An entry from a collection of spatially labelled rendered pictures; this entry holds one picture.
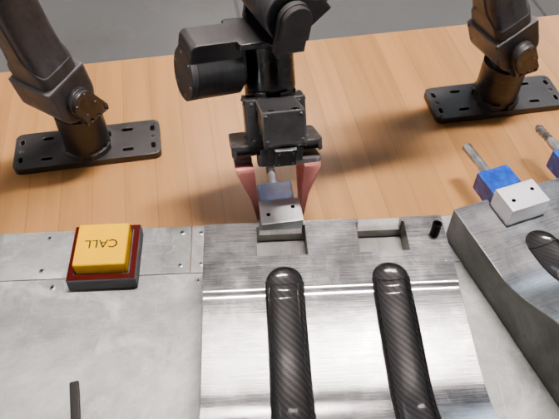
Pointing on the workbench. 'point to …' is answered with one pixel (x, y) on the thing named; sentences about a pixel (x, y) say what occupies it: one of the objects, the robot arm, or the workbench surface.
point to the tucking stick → (75, 400)
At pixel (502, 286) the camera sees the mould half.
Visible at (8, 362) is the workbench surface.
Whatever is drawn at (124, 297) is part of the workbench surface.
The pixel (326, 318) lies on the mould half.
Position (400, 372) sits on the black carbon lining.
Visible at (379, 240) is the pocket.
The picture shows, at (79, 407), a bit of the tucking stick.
